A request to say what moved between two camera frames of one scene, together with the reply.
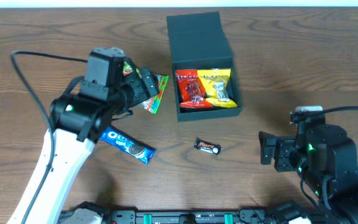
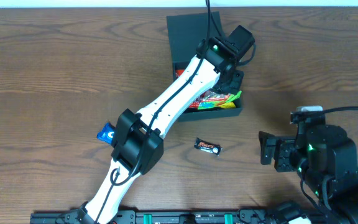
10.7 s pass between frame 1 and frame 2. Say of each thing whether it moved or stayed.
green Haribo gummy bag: moved
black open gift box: stayed
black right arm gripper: stayed
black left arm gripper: moved
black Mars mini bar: stayed
